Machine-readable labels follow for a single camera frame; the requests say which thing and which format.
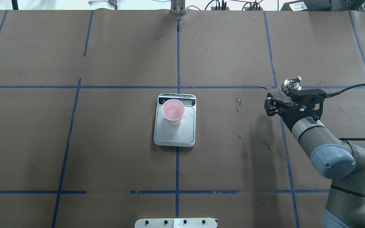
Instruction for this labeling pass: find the glass sauce bottle metal cap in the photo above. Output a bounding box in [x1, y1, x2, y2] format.
[272, 75, 302, 103]

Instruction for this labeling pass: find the black orange terminal connector near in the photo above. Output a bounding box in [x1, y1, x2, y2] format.
[242, 0, 263, 11]

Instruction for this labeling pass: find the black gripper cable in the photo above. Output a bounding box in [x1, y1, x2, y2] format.
[325, 83, 365, 142]

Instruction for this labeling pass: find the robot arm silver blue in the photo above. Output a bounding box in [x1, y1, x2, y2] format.
[265, 89, 365, 228]

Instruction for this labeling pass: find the black box white label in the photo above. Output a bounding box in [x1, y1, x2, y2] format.
[280, 0, 332, 11]

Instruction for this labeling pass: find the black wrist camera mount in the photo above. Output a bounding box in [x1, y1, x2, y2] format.
[290, 89, 326, 121]

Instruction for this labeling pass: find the aluminium frame post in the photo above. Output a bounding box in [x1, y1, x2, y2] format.
[170, 0, 186, 15]

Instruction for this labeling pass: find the silver digital kitchen scale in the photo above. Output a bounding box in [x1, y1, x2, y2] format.
[153, 93, 197, 147]

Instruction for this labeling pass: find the black orange terminal connector far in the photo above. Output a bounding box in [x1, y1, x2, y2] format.
[206, 0, 229, 11]

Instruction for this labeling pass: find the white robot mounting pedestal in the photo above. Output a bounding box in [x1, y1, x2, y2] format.
[134, 218, 218, 228]

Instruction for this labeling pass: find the pink plastic cup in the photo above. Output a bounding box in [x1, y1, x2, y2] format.
[161, 99, 185, 126]

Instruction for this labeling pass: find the black orange terminal connector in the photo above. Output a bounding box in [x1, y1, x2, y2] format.
[206, 0, 229, 11]
[242, 0, 263, 11]

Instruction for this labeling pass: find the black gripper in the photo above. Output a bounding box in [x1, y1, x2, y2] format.
[265, 92, 313, 128]

